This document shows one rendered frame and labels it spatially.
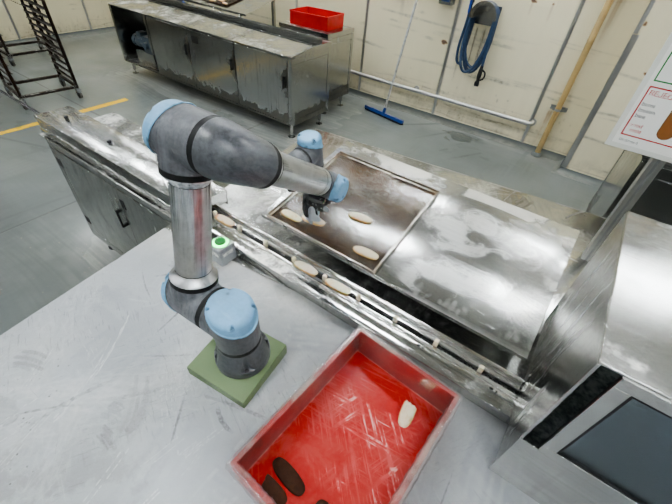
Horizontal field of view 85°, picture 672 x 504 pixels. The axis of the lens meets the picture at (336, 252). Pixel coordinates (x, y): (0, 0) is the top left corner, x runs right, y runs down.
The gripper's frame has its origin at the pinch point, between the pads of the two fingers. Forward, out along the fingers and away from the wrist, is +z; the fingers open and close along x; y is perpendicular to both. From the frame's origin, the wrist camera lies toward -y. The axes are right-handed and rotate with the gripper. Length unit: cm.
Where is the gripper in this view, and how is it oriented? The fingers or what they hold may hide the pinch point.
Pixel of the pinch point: (312, 217)
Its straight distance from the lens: 136.8
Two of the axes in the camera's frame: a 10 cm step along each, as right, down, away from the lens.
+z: 0.3, 6.4, 7.7
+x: 4.9, -6.8, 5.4
